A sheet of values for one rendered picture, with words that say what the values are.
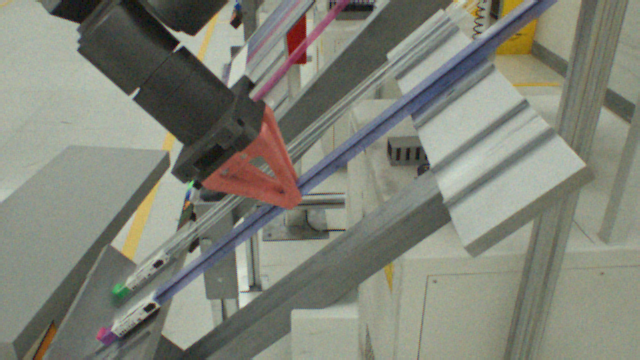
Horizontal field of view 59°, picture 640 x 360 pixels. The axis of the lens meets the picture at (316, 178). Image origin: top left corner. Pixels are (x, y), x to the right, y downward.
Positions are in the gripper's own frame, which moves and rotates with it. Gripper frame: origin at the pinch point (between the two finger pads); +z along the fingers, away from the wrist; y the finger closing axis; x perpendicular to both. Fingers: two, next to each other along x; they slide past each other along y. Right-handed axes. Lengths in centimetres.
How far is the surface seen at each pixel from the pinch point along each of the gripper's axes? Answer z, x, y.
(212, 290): 13.7, 30.5, 23.7
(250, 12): 2, 32, 169
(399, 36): 4.8, -12.9, 30.4
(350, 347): 13.6, 5.3, -4.2
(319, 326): 9.9, 5.7, -4.2
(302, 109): 3.4, 2.7, 29.4
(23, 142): -26, 166, 206
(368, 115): 32, 9, 89
